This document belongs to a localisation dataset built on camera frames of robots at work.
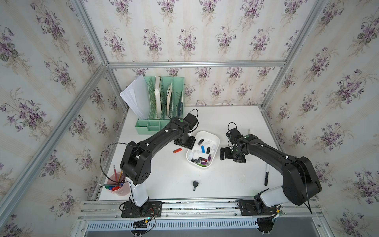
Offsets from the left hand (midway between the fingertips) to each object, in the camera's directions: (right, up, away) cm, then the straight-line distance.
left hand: (189, 146), depth 85 cm
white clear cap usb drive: (+1, -7, +6) cm, 10 cm away
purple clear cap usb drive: (+9, -11, +4) cm, 14 cm away
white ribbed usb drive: (+16, -3, +10) cm, 19 cm away
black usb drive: (+13, -4, +10) cm, 17 cm away
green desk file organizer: (-16, +31, +13) cm, 37 cm away
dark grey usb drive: (+8, +1, +13) cm, 16 cm away
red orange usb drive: (-8, -4, +10) cm, 13 cm away
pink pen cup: (-37, -18, -10) cm, 42 cm away
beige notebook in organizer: (-14, +34, +14) cm, 39 cm away
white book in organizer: (-20, +33, +8) cm, 40 cm away
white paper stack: (-35, +32, +11) cm, 49 cm away
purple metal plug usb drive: (+13, -8, +6) cm, 16 cm away
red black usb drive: (+9, -9, +6) cm, 14 cm away
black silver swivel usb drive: (+4, -10, +5) cm, 12 cm away
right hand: (+23, -8, +1) cm, 25 cm away
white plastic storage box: (+10, -6, +8) cm, 14 cm away
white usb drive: (+6, -5, +9) cm, 12 cm away
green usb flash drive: (+7, -11, -1) cm, 13 cm away
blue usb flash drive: (+9, -4, +10) cm, 14 cm away
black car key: (+3, -19, -6) cm, 20 cm away
